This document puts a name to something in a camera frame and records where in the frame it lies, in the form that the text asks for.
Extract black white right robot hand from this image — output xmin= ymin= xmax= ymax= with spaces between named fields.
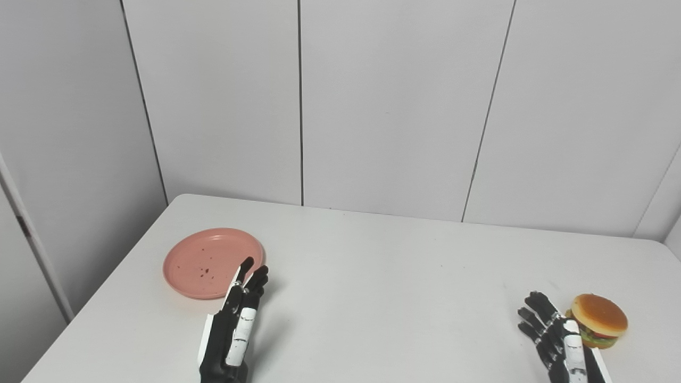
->
xmin=517 ymin=291 xmax=613 ymax=383

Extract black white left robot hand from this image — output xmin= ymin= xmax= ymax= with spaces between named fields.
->
xmin=198 ymin=257 xmax=270 ymax=383

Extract toy hamburger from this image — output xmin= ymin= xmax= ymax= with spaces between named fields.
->
xmin=565 ymin=294 xmax=629 ymax=350

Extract pink round plate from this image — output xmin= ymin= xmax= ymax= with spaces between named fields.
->
xmin=163 ymin=228 xmax=266 ymax=301

